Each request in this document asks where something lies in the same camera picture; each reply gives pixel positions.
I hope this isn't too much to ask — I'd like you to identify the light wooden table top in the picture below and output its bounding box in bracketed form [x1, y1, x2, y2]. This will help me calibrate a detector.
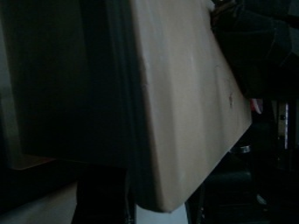
[0, 0, 253, 214]

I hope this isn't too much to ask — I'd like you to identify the metal frame post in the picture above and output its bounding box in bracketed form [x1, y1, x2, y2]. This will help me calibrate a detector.
[276, 100, 292, 151]

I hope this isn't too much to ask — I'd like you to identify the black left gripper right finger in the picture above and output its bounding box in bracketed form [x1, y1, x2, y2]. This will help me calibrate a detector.
[185, 171, 257, 224]

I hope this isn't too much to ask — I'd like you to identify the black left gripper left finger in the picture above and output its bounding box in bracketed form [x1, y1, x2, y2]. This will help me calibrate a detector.
[69, 167, 136, 224]

